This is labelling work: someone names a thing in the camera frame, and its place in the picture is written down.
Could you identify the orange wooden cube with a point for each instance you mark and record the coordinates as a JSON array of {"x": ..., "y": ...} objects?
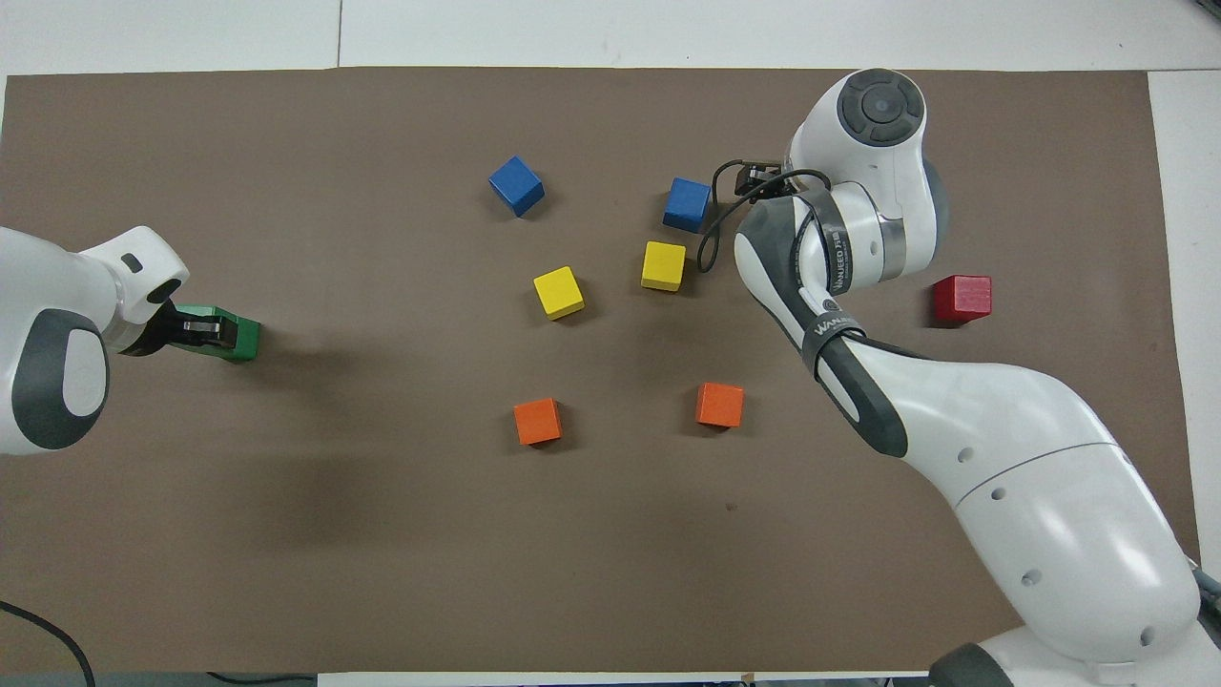
[
  {"x": 537, "y": 420},
  {"x": 720, "y": 404}
]

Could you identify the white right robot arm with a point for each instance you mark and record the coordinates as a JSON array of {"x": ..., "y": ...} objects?
[{"x": 1002, "y": 439}]

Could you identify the blue wooden cube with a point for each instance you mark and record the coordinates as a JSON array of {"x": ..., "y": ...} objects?
[
  {"x": 516, "y": 183},
  {"x": 685, "y": 202}
]

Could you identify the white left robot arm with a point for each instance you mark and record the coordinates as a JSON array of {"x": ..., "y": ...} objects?
[{"x": 48, "y": 324}]

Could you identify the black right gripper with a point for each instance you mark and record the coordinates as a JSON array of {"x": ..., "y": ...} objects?
[{"x": 758, "y": 177}]

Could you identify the red wooden cube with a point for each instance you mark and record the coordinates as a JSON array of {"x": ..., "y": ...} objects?
[{"x": 962, "y": 297}]

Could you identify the green wooden cube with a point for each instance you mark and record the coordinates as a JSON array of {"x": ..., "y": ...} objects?
[
  {"x": 248, "y": 340},
  {"x": 198, "y": 312}
]

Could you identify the brown paper table mat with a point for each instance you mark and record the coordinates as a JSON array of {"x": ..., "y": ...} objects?
[{"x": 477, "y": 553}]

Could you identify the yellow wooden cube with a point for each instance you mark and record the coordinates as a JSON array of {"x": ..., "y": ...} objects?
[
  {"x": 558, "y": 290},
  {"x": 664, "y": 264}
]

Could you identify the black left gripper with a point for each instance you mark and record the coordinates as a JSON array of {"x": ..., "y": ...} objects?
[{"x": 153, "y": 329}]

